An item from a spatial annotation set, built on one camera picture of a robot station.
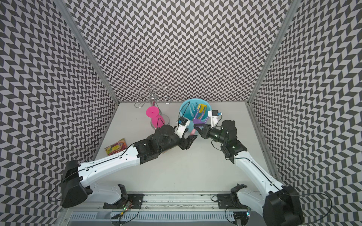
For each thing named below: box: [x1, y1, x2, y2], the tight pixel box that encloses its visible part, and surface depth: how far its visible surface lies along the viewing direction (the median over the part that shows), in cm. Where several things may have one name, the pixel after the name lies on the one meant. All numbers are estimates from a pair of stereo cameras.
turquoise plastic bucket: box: [179, 97, 212, 133], surface depth 99 cm
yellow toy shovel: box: [197, 103, 207, 114], surface depth 98 cm
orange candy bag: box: [104, 137, 128, 156], surface depth 91 cm
